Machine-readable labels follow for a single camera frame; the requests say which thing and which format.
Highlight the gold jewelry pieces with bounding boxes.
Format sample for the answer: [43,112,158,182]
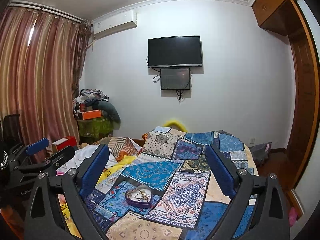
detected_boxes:
[126,189,151,203]

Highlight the purple heart-shaped jewelry box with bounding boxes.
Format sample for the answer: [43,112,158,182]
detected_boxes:
[125,185,153,209]

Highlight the red and white box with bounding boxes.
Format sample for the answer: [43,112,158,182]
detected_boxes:
[52,136,77,153]

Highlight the white cloth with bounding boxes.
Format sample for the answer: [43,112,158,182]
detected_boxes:
[56,144,118,174]

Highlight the yellow cartoon bedsheet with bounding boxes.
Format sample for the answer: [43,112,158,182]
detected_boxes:
[57,155,136,239]

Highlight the black office chair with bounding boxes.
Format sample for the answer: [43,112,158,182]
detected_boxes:
[2,114,24,155]

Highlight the green patterned storage bin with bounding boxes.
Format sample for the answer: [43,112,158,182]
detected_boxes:
[77,117,114,139]

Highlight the orange box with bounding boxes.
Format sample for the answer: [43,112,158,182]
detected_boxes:
[78,110,102,120]

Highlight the striped orange blanket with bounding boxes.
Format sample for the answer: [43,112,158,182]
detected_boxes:
[93,135,139,162]

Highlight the pile of clothes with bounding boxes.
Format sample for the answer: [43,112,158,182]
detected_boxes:
[73,89,121,129]

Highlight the dark purple bag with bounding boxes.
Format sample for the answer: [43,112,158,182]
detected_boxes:
[249,141,272,166]

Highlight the blue patchwork bedspread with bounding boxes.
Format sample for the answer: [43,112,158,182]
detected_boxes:
[85,127,257,239]

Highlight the red striped curtain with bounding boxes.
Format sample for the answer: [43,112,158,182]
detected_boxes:
[1,7,91,144]

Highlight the yellow curved headrest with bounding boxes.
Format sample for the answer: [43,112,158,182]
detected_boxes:
[162,119,188,133]

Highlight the brown wooden wardrobe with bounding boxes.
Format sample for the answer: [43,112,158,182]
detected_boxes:
[249,0,319,215]

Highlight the small black wall monitor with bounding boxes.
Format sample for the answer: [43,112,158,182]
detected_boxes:
[160,68,191,90]

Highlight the white wall air conditioner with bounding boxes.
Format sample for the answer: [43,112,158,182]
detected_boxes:
[92,10,137,41]

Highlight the large black wall television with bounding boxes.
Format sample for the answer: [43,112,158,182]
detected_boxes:
[148,35,203,68]

